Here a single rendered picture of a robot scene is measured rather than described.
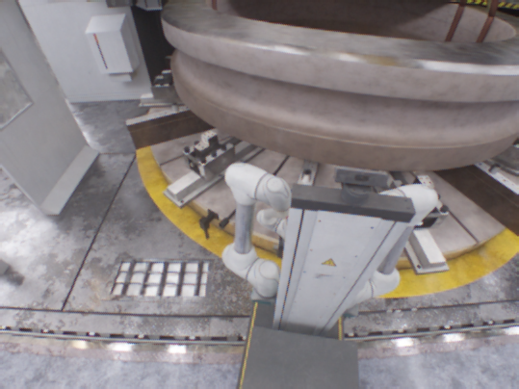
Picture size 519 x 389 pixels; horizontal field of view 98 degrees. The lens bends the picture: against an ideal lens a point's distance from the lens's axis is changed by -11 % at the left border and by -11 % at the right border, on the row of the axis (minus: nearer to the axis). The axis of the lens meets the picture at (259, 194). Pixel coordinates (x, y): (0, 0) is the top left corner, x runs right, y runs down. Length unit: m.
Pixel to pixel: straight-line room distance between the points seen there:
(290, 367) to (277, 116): 1.84
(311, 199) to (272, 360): 0.97
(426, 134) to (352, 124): 0.63
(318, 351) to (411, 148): 1.68
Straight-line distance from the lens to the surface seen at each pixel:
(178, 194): 2.68
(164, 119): 3.55
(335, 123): 2.23
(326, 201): 0.70
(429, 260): 2.51
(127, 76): 5.42
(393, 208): 0.76
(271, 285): 1.48
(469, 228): 3.23
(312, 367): 1.48
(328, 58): 1.92
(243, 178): 1.11
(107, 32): 5.17
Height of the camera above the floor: 2.29
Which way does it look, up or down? 47 degrees down
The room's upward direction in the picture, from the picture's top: straight up
